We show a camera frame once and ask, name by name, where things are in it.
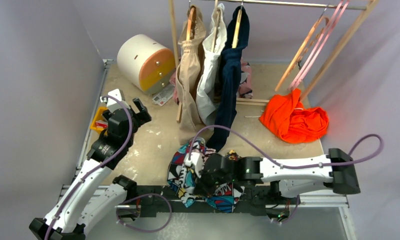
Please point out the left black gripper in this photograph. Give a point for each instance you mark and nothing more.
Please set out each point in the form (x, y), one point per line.
(140, 117)

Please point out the yellow plastic bin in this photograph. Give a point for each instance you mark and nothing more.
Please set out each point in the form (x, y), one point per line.
(99, 123)

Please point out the beige hanging shorts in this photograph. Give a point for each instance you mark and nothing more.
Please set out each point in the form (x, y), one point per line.
(188, 74)

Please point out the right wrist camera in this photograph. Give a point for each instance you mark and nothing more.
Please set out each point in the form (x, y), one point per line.
(195, 161)

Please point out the pink patterned garment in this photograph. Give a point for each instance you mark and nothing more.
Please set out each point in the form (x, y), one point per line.
(245, 89)

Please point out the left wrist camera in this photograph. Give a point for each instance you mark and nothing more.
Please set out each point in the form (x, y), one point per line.
(115, 100)

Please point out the paper label card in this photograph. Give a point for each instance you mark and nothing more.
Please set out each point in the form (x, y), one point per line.
(162, 97)

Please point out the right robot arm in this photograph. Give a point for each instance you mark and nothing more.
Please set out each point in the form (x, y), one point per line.
(288, 178)

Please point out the navy hanging shorts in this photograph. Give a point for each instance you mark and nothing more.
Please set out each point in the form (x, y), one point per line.
(230, 72)

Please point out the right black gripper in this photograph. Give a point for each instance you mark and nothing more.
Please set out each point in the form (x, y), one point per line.
(206, 178)

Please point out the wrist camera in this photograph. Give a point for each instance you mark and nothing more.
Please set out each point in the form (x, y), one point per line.
(195, 161)
(115, 100)

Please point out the orange garment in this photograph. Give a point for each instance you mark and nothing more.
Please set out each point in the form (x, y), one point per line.
(288, 119)

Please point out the white round drawer cabinet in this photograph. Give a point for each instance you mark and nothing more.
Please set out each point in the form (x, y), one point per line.
(146, 63)

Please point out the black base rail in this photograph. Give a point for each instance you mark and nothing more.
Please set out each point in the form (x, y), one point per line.
(257, 201)

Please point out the pink plastic hanger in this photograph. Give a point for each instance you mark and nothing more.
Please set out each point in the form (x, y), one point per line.
(321, 41)

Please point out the colourful comic print shorts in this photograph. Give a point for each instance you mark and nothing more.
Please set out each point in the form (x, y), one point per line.
(181, 180)

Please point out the wooden empty hanger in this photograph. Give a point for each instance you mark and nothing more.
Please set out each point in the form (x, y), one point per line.
(307, 42)

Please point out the wooden clothes rack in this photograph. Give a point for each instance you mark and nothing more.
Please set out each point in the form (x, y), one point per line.
(366, 11)

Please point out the white hanging shorts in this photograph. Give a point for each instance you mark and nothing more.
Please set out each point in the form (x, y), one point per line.
(213, 46)

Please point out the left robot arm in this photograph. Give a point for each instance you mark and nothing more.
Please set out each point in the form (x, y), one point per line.
(74, 215)

